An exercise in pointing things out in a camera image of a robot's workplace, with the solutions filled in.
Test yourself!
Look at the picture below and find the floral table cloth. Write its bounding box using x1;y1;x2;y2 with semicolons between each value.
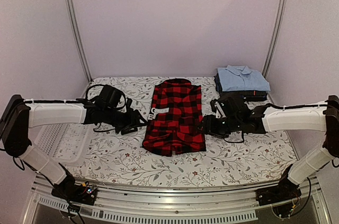
52;76;301;188

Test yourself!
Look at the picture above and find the aluminium post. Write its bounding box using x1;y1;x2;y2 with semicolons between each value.
65;0;92;82
262;0;287;78

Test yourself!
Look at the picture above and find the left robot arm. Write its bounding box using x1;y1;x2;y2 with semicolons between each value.
1;85;147;200

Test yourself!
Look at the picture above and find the left aluminium post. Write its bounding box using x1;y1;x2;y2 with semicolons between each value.
65;0;92;82

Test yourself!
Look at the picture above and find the red black plaid shirt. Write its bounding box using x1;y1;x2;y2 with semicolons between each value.
142;78;206;157

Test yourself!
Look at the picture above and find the right aluminium post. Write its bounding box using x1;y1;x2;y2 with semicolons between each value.
262;0;287;78

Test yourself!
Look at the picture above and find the aluminium front rail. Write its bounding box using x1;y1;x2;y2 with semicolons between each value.
21;175;334;223

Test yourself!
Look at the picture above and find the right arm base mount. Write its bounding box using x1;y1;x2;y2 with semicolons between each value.
255;174;301;219

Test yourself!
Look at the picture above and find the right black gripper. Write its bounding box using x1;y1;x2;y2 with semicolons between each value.
194;115;241;140

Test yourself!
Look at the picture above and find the white plastic basket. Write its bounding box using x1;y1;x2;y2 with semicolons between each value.
34;123;93;166

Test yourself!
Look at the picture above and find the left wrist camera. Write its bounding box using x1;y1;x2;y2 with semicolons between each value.
125;98;134;112

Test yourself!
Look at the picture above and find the light blue shirt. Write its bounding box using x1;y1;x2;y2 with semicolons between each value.
217;65;271;92

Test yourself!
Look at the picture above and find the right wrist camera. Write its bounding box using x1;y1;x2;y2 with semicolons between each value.
210;99;226;119

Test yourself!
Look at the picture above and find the dark shirts stack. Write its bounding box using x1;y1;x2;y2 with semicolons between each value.
214;75;267;102

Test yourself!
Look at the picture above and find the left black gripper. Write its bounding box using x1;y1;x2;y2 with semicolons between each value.
103;107;148;136

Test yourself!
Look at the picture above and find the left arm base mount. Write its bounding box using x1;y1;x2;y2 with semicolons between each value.
51;181;97;205

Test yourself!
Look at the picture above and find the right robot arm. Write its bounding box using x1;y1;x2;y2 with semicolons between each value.
201;95;338;201

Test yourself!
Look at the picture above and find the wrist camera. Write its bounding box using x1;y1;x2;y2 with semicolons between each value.
210;99;226;119
125;98;134;112

